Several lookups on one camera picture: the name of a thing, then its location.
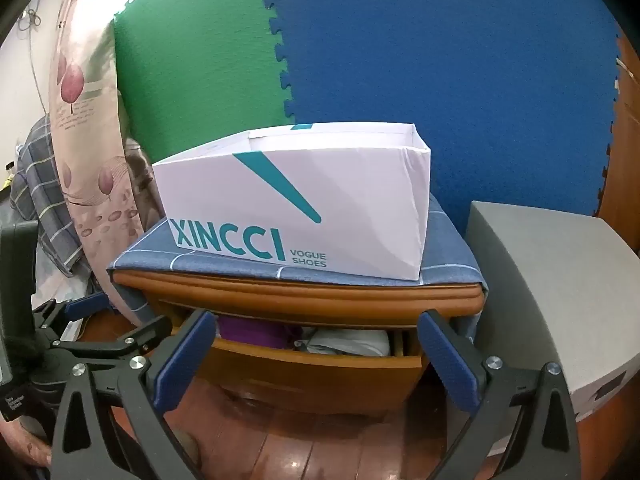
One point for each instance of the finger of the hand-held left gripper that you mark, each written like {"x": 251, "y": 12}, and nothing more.
{"x": 125, "y": 345}
{"x": 85, "y": 304}

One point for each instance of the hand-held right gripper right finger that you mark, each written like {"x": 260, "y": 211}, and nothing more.
{"x": 447, "y": 360}

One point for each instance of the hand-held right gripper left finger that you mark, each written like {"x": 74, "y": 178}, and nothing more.
{"x": 185, "y": 357}

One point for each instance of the purple underwear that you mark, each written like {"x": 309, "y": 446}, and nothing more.
{"x": 252, "y": 332}

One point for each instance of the white underwear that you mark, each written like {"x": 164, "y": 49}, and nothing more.
{"x": 350, "y": 342}

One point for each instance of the white shoe box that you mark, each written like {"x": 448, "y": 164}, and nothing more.
{"x": 350, "y": 210}

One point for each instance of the blue checked cloth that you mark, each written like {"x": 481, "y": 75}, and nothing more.
{"x": 450, "y": 265}

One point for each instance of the grey box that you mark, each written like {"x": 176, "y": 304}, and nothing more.
{"x": 550, "y": 285}

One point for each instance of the wooden nightstand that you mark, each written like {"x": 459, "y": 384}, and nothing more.
{"x": 300, "y": 297}

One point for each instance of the floral pink pillow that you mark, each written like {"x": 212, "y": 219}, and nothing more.
{"x": 85, "y": 110}

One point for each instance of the wooden door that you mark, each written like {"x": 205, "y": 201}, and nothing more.
{"x": 625, "y": 160}

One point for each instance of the green foam mat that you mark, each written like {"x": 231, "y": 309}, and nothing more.
{"x": 200, "y": 60}

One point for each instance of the blue foam mat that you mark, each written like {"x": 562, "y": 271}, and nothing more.
{"x": 440, "y": 60}

